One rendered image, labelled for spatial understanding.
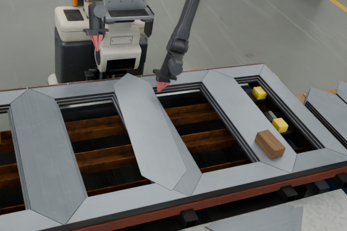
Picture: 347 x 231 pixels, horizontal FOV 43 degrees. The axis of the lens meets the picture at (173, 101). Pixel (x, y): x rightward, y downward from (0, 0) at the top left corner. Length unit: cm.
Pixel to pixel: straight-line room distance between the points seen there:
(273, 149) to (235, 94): 44
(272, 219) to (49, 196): 80
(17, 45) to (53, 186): 249
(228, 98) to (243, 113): 12
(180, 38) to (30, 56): 207
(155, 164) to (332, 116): 94
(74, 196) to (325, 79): 310
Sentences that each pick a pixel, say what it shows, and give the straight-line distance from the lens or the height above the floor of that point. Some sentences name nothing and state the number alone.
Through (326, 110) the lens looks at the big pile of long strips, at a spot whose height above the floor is 85.
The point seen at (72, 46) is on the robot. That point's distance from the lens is 268.
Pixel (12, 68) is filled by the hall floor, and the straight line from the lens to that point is 369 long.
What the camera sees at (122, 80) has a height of 85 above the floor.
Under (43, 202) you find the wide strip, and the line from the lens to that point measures 157.
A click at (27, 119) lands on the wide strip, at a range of 187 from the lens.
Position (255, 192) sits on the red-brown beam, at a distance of 181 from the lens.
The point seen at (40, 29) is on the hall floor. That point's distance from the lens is 422.
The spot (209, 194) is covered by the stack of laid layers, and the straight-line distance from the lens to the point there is 167.
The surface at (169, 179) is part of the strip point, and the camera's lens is 166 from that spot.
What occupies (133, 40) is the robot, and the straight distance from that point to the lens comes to 246.
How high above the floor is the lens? 206
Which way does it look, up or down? 37 degrees down
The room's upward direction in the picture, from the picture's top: 11 degrees clockwise
